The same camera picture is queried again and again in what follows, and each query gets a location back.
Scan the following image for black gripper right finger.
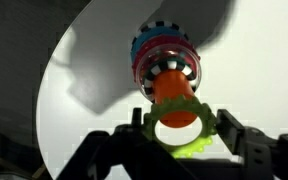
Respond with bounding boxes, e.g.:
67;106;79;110
216;109;288;180

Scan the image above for black white checkered ring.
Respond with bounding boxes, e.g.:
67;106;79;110
143;56;198;98

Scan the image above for lime green bumpy ring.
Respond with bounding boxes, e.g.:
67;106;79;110
143;94;218;158

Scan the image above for clear plastic toy ring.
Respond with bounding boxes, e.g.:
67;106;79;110
134;44;202;102

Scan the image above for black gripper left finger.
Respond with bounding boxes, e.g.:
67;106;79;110
55;107;198;180

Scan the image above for blue toy ring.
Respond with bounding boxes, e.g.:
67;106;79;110
130;26;189;64

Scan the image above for rainbow ring stacking toy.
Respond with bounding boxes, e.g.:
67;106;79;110
130;20;202;129

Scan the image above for red toy ring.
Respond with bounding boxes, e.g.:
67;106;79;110
132;34;198;68

